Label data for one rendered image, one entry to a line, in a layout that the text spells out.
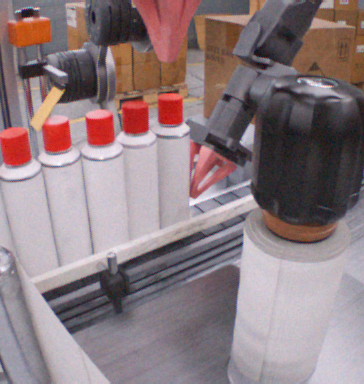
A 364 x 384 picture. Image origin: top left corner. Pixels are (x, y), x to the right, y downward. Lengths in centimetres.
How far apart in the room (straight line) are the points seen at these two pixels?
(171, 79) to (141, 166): 362
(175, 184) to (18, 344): 33
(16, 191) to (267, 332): 30
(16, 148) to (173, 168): 21
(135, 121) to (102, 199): 10
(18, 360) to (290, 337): 22
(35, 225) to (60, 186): 5
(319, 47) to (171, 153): 59
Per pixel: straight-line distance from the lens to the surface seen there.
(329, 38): 109
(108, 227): 56
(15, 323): 34
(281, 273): 32
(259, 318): 36
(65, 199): 53
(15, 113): 62
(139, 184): 56
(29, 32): 54
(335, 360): 50
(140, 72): 399
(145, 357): 48
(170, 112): 56
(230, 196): 75
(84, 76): 150
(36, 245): 54
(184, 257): 62
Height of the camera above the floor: 125
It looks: 29 degrees down
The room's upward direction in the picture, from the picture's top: straight up
